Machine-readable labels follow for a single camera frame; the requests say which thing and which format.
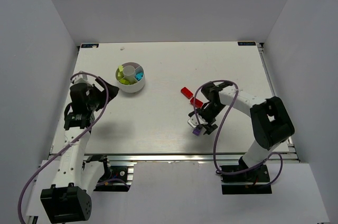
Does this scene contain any small green lego brick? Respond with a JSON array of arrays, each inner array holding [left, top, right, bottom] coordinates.
[[120, 79, 134, 85]]

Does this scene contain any cyan lego brick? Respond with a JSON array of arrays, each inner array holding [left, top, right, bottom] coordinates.
[[135, 72, 144, 81]]

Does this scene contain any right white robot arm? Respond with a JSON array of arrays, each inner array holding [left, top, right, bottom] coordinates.
[[187, 80, 295, 174]]

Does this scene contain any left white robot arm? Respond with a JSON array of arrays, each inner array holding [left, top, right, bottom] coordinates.
[[40, 78, 119, 223]]

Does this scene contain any red lego short brick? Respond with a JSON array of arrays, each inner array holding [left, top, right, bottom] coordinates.
[[190, 97, 204, 108]]

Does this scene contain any red lego long brick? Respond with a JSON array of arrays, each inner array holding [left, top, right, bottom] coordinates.
[[181, 87, 193, 99]]

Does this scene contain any white divided round container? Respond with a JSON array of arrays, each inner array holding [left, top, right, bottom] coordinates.
[[115, 62, 146, 94]]

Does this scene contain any left blue table label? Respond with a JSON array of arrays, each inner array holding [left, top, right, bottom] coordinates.
[[80, 43, 99, 49]]

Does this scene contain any blue table label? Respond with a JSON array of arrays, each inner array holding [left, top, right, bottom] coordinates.
[[237, 41, 256, 46], [80, 43, 99, 49]]

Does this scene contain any right blue table label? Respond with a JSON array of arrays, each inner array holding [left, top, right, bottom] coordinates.
[[237, 41, 256, 46]]

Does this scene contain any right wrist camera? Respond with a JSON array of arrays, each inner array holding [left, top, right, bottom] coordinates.
[[187, 117, 208, 128]]

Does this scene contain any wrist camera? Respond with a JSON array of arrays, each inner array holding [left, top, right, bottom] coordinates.
[[187, 117, 208, 128], [73, 74, 88, 83]]

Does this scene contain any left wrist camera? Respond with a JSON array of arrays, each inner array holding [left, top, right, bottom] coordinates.
[[73, 74, 88, 83]]

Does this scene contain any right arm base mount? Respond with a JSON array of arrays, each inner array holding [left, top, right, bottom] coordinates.
[[216, 165, 272, 195]]

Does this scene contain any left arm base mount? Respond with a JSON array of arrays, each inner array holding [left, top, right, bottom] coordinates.
[[82, 154, 129, 192]]

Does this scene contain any aluminium table frame rail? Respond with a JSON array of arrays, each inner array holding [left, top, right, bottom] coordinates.
[[257, 42, 301, 161]]

